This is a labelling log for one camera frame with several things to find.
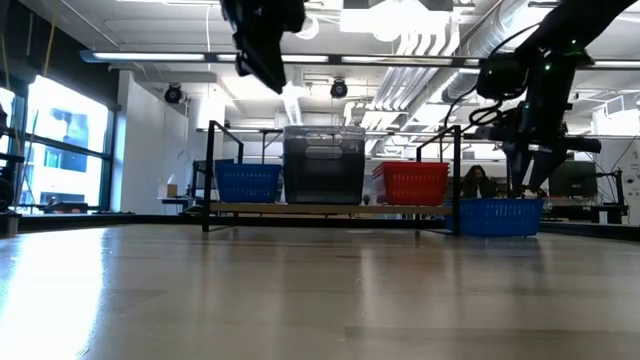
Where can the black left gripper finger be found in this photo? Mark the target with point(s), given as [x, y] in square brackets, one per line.
[265, 60]

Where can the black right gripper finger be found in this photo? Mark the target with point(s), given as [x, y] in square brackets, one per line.
[545, 167]
[518, 167]

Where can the blue slotted plastic basket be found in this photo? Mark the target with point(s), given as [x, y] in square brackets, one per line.
[247, 182]
[495, 217]

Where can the grey translucent plastic basket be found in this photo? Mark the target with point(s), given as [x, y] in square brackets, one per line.
[325, 180]
[300, 135]

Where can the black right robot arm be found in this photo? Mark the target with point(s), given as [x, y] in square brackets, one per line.
[575, 20]

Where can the black round ceiling spotlight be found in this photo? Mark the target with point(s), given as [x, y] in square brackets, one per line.
[173, 94]
[339, 89]

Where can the long linear ceiling light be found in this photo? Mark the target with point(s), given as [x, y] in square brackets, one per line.
[150, 56]

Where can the white ceiling pipe bundle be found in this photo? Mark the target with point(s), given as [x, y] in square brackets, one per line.
[410, 75]

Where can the small cardboard box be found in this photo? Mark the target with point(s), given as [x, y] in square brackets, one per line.
[172, 191]

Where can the large black-framed window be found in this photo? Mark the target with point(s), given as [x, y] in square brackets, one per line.
[65, 150]

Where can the black background equipment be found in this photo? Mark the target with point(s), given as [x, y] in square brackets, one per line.
[6, 192]

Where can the grey block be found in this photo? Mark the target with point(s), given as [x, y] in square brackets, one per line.
[9, 225]

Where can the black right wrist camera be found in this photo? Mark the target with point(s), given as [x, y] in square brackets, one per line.
[500, 75]

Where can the silver spiral ceiling duct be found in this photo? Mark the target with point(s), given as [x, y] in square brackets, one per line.
[490, 35]

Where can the white wall poster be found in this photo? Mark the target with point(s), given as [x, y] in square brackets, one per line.
[633, 170]

